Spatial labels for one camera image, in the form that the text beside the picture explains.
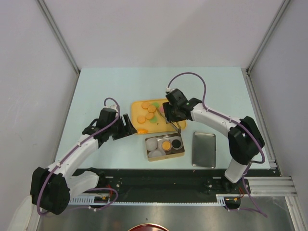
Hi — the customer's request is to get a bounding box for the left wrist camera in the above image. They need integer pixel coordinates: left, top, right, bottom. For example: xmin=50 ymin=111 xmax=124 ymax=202
xmin=105 ymin=104 xmax=120 ymax=113

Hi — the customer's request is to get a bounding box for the aluminium frame post right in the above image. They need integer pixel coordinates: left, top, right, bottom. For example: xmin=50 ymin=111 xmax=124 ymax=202
xmin=245 ymin=0 xmax=293 ymax=73

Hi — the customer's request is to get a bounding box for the yellow cookie tin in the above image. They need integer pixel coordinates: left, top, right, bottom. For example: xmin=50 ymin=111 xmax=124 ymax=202
xmin=145 ymin=133 xmax=185 ymax=162

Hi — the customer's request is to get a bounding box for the aluminium frame post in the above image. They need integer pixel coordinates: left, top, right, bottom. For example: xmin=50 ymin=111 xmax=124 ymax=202
xmin=245 ymin=0 xmax=293 ymax=73
xmin=35 ymin=0 xmax=81 ymax=74

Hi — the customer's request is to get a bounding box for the silver tin lid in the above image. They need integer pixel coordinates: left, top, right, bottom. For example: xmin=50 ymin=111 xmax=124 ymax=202
xmin=192 ymin=132 xmax=216 ymax=169

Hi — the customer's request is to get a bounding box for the white cable duct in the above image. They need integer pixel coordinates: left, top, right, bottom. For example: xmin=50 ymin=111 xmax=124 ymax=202
xmin=69 ymin=193 xmax=242 ymax=207

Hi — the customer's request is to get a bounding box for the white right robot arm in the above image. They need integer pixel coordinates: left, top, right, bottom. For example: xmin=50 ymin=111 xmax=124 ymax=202
xmin=162 ymin=89 xmax=265 ymax=193

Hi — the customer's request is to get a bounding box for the green sandwich cookie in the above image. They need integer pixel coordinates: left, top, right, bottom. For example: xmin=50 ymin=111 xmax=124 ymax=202
xmin=152 ymin=102 xmax=159 ymax=108
xmin=150 ymin=116 xmax=157 ymax=123

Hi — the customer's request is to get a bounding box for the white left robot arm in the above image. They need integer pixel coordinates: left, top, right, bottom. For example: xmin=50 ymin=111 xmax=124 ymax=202
xmin=30 ymin=107 xmax=137 ymax=216

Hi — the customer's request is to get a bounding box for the white paper cupcake liner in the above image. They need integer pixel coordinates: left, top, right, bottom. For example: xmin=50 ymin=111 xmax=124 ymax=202
xmin=170 ymin=136 xmax=183 ymax=152
xmin=146 ymin=137 xmax=158 ymax=152
xmin=148 ymin=149 xmax=164 ymax=158
xmin=158 ymin=139 xmax=171 ymax=154

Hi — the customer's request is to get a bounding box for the orange fish shaped cookie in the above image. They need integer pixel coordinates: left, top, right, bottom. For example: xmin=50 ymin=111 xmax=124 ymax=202
xmin=137 ymin=129 xmax=148 ymax=134

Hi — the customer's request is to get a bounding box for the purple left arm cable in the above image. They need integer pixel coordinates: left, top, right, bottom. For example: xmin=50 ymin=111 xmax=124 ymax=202
xmin=36 ymin=97 xmax=121 ymax=216

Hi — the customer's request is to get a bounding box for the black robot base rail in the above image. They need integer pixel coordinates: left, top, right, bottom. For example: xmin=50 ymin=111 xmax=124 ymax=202
xmin=72 ymin=167 xmax=251 ymax=203

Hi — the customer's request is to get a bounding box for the aluminium frame post left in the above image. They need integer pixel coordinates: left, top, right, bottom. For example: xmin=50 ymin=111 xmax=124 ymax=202
xmin=35 ymin=0 xmax=81 ymax=74

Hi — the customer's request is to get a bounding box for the red round object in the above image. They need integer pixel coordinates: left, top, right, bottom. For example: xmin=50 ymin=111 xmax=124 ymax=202
xmin=128 ymin=223 xmax=168 ymax=231

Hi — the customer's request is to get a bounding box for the black sandwich cookie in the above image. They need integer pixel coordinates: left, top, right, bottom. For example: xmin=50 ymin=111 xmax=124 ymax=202
xmin=171 ymin=139 xmax=182 ymax=150

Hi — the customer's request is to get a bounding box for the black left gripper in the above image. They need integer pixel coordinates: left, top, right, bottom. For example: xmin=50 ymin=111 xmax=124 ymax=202
xmin=108 ymin=114 xmax=137 ymax=140

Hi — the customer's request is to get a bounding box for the yellow plastic tray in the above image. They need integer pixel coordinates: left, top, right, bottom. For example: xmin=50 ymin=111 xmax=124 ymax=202
xmin=131 ymin=99 xmax=176 ymax=134

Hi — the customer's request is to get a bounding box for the tan round biscuit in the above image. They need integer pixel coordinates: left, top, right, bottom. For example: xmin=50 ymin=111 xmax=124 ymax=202
xmin=137 ymin=115 xmax=146 ymax=124
xmin=148 ymin=105 xmax=156 ymax=113
xmin=145 ymin=113 xmax=154 ymax=120
xmin=141 ymin=102 xmax=151 ymax=110
xmin=161 ymin=141 xmax=172 ymax=151

